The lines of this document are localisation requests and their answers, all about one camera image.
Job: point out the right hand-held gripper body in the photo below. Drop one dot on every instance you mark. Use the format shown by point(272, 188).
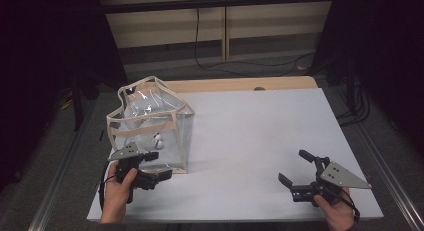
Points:
point(341, 176)

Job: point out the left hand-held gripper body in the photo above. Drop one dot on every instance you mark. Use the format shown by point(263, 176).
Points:
point(128, 152)

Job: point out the clear plastic bag beige trim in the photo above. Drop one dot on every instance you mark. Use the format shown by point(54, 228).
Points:
point(133, 131)

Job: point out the person's right hand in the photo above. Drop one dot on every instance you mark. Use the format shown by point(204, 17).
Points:
point(339, 214)

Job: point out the person's left hand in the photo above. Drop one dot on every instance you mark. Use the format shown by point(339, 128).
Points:
point(115, 194)

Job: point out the small black stick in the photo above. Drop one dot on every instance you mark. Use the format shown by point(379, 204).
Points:
point(101, 135)

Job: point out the black metal stand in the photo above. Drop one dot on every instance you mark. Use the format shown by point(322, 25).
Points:
point(77, 104)
point(351, 91)

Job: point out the dark round table grommet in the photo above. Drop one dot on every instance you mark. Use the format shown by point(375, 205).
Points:
point(259, 89)

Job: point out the dark curtain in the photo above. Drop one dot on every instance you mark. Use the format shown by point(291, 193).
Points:
point(393, 41)
point(40, 57)

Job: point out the aluminium floor rail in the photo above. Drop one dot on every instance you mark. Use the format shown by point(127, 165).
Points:
point(388, 172)
point(56, 187)

